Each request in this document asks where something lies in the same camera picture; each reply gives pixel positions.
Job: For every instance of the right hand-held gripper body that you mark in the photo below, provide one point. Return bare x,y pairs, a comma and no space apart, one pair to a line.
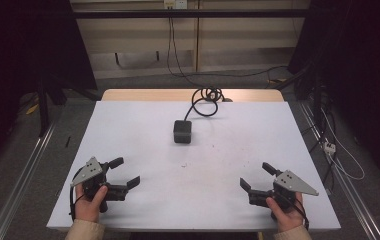
286,186

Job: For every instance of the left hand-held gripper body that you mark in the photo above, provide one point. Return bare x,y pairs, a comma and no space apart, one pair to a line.
89,171

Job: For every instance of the person's right hand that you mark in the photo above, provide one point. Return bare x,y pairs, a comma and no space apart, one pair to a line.
286,218

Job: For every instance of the person's left hand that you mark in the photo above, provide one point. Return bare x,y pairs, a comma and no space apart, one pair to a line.
89,206

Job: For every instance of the white power strip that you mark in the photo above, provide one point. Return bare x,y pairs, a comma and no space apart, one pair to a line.
329,147

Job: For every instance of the black power adapter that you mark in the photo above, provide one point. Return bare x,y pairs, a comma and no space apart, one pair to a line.
182,131

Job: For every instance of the yellow floor tape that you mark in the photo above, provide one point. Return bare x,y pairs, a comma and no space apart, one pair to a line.
33,109

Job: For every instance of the black curtain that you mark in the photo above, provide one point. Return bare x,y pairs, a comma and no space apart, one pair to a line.
21,50
358,66

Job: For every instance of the aluminium floor rail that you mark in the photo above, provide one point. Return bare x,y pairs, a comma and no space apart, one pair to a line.
344,176
21,181

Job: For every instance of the black horizontal frame bar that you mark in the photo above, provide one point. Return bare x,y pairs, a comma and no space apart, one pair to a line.
191,13

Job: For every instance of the white wall socket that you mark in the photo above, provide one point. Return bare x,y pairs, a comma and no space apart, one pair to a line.
175,4

